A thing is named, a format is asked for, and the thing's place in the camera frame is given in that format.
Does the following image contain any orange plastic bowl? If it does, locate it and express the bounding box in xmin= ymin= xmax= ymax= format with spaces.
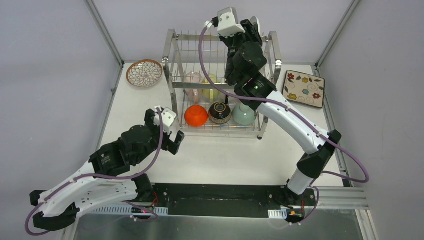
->
xmin=184 ymin=105 xmax=208 ymax=127

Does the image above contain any beige bowl dark rim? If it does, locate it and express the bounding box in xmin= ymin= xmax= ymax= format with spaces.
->
xmin=208 ymin=101 xmax=232 ymax=125

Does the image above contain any light green mug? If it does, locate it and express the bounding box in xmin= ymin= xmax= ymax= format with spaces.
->
xmin=202 ymin=73 xmax=220 ymax=103

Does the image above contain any white ribbed mug black rim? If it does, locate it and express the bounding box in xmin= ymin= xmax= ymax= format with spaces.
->
xmin=218 ymin=93 xmax=239 ymax=105

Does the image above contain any mint green bowl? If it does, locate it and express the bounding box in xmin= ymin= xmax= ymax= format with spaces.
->
xmin=232 ymin=103 xmax=257 ymax=126

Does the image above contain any square floral plate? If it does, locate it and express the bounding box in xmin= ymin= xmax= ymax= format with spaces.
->
xmin=282 ymin=70 xmax=326 ymax=109

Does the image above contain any pink mug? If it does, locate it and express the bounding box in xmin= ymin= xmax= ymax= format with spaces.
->
xmin=237 ymin=96 xmax=250 ymax=106

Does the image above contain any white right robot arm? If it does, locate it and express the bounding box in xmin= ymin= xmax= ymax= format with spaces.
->
xmin=214 ymin=16 xmax=342 ymax=205

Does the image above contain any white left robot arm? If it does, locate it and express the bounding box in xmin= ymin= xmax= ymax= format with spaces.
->
xmin=24 ymin=106 xmax=185 ymax=235

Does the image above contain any stainless steel dish rack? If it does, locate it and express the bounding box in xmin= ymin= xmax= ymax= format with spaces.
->
xmin=162 ymin=29 xmax=269 ymax=140

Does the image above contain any brown floral round plate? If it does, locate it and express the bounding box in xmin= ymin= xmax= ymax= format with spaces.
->
xmin=125 ymin=59 xmax=164 ymax=88

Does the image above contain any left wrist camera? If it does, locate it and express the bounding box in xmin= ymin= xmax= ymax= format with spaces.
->
xmin=153 ymin=105 xmax=177 ymax=135

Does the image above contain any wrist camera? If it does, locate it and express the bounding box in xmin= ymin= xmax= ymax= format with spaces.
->
xmin=204 ymin=7 xmax=246 ymax=39
xmin=153 ymin=105 xmax=177 ymax=135

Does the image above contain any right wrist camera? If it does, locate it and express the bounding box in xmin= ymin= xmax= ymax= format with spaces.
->
xmin=204 ymin=7 xmax=246 ymax=39

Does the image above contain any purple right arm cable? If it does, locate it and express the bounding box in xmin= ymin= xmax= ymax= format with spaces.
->
xmin=198 ymin=24 xmax=371 ymax=229

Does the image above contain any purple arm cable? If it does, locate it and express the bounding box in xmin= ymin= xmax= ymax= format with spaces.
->
xmin=24 ymin=106 xmax=165 ymax=237
xmin=198 ymin=24 xmax=371 ymax=229

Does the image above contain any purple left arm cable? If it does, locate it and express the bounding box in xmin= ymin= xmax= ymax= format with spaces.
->
xmin=24 ymin=106 xmax=165 ymax=237

